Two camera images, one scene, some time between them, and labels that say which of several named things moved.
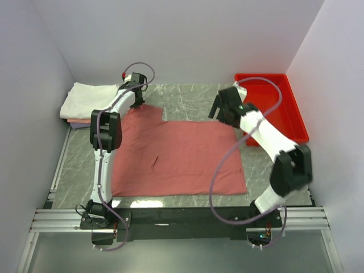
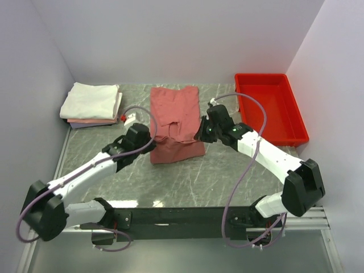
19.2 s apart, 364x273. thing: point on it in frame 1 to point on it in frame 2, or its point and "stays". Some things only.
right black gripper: [221, 119] to [201, 134]
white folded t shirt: [82, 98] stays
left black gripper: [138, 103] to [149, 148]
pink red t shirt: [171, 157] to [177, 113]
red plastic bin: [272, 96] stays
